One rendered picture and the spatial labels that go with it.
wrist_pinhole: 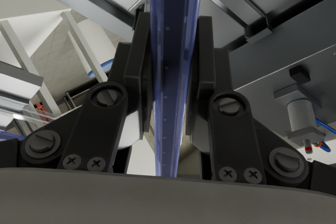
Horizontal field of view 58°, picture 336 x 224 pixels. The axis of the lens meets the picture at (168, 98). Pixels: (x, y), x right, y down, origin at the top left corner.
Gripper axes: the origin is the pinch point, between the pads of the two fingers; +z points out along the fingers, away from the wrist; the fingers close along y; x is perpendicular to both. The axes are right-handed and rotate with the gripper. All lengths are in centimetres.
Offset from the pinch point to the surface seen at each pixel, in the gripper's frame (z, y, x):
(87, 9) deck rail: 15.4, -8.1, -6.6
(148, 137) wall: 529, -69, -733
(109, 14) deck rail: 15.6, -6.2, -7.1
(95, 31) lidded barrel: 275, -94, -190
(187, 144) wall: 553, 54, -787
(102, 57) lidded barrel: 251, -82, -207
